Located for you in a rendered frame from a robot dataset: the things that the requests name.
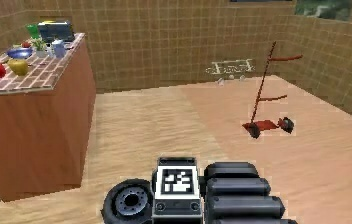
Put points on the dark blue toaster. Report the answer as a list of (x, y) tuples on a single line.
[(56, 31)]

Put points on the blue bowl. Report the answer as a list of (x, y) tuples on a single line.
[(19, 53)]

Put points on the red hand truck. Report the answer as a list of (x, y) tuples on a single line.
[(265, 100)]

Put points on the small potted house plant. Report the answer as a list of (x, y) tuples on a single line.
[(40, 46)]

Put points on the green framed picture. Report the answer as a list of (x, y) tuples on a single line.
[(324, 9)]

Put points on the brown tile-topped kitchen counter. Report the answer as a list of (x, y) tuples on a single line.
[(40, 133)]

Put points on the green cup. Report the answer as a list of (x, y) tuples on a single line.
[(33, 31)]

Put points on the white skateboard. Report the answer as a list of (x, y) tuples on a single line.
[(230, 68)]

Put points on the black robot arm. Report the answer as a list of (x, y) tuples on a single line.
[(237, 196)]

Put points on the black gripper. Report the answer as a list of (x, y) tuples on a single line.
[(128, 202)]

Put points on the pale blue mug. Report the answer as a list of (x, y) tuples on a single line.
[(59, 49)]

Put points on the small red tomato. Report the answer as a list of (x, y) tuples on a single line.
[(26, 44)]

